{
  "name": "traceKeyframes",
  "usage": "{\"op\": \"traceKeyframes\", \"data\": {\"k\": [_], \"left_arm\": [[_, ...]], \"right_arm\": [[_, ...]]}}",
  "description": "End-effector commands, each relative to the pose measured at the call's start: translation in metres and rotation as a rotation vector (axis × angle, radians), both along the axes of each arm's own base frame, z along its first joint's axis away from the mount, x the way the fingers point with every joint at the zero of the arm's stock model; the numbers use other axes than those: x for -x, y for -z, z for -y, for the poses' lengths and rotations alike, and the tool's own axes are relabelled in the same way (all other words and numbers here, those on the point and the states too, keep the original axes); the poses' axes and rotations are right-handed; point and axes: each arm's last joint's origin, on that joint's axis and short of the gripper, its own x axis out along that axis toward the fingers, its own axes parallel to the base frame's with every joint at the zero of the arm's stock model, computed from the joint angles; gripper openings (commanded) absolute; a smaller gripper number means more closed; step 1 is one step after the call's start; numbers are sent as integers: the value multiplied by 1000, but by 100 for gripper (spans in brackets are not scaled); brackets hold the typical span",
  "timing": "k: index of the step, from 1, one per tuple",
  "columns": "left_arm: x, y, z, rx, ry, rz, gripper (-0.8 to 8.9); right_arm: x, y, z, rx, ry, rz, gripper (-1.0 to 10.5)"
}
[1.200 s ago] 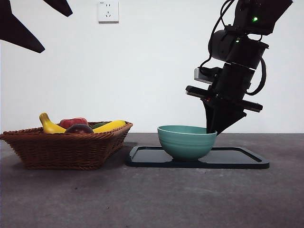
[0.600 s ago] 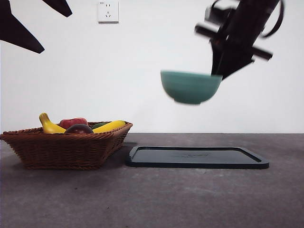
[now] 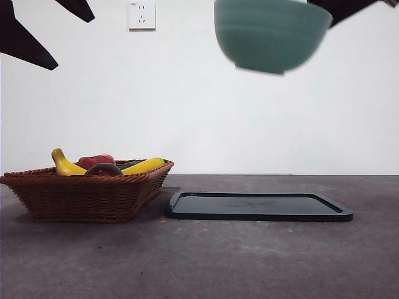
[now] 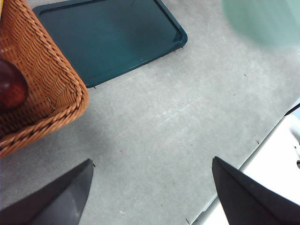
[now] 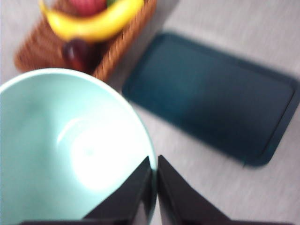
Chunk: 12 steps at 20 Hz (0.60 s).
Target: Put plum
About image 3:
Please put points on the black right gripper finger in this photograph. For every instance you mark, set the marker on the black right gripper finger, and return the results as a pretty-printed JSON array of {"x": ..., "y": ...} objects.
[{"x": 346, "y": 9}]

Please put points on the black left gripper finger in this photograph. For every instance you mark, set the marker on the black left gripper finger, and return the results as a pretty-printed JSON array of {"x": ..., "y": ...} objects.
[
  {"x": 22, "y": 43},
  {"x": 78, "y": 7}
]

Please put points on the teal ribbed bowl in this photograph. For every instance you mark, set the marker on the teal ribbed bowl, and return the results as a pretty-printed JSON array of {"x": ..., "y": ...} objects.
[{"x": 271, "y": 37}]

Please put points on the dark red plum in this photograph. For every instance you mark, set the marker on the dark red plum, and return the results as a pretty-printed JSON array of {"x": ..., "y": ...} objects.
[{"x": 104, "y": 169}]

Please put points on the yellow banana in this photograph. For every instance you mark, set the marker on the yellow banana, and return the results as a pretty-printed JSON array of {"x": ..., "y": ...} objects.
[{"x": 67, "y": 168}]

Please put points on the red apple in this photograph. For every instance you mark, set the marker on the red apple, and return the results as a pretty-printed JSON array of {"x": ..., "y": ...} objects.
[{"x": 93, "y": 160}]

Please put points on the green avocado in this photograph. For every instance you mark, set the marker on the green avocado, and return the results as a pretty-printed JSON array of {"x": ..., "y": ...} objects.
[{"x": 129, "y": 164}]

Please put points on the brown wicker basket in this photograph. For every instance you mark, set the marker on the brown wicker basket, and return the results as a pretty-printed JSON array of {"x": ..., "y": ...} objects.
[{"x": 81, "y": 196}]

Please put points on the black rectangular tray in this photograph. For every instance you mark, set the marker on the black rectangular tray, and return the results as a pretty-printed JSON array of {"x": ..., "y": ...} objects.
[{"x": 258, "y": 207}]

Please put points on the white wall socket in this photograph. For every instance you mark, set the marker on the white wall socket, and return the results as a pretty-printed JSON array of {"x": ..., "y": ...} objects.
[{"x": 141, "y": 15}]

